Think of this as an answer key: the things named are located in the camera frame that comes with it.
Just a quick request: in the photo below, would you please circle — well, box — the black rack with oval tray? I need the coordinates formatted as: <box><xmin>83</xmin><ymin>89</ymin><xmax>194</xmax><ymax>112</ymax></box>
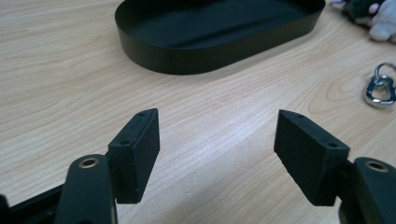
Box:
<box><xmin>114</xmin><ymin>0</ymin><xmax>327</xmax><ymax>76</ymax></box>

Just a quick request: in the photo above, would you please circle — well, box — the black plush toy keychain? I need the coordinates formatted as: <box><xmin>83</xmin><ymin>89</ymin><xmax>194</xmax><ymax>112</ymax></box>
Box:
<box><xmin>330</xmin><ymin>0</ymin><xmax>396</xmax><ymax>44</ymax></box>

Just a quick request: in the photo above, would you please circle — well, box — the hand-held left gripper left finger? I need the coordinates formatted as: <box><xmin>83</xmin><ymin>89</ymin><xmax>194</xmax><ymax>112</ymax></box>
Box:
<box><xmin>106</xmin><ymin>107</ymin><xmax>161</xmax><ymax>204</ymax></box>

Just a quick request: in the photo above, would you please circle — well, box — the silver metal key ring clasp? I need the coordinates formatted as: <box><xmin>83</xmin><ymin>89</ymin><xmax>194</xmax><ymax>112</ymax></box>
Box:
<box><xmin>362</xmin><ymin>62</ymin><xmax>396</xmax><ymax>109</ymax></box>

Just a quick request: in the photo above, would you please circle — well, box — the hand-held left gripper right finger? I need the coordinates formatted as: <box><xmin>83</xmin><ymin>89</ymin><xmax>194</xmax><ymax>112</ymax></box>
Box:
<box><xmin>274</xmin><ymin>108</ymin><xmax>351</xmax><ymax>207</ymax></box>

